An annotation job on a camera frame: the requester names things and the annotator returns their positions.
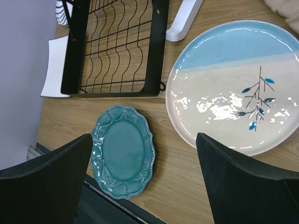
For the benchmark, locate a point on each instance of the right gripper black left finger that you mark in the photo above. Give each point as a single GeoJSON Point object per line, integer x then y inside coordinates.
{"type": "Point", "coordinates": [46, 189]}

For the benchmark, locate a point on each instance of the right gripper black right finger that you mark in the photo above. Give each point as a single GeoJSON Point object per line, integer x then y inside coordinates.
{"type": "Point", "coordinates": [243, 190]}

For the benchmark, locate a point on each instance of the teal scalloped plate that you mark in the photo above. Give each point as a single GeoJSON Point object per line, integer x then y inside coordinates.
{"type": "Point", "coordinates": [123, 153]}

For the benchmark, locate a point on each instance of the beige plate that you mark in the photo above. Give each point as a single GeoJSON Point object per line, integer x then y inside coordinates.
{"type": "Point", "coordinates": [239, 84]}

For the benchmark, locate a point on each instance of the large white black-rimmed plate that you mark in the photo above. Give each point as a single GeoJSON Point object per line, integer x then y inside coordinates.
{"type": "Point", "coordinates": [54, 76]}

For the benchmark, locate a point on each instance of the white blue striped plate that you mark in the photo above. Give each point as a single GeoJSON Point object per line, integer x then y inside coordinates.
{"type": "Point", "coordinates": [60, 12]}

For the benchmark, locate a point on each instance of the silver clothes rack stand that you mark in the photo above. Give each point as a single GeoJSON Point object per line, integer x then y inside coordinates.
{"type": "Point", "coordinates": [183, 20]}

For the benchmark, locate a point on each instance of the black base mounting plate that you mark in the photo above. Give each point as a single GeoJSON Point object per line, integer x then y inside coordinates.
{"type": "Point", "coordinates": [96, 207]}

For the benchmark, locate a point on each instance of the beige cloth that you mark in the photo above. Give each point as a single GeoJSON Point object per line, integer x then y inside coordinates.
{"type": "Point", "coordinates": [288, 9]}

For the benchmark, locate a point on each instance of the black wire dish rack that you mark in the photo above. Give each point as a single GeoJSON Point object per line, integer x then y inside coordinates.
{"type": "Point", "coordinates": [115, 48]}

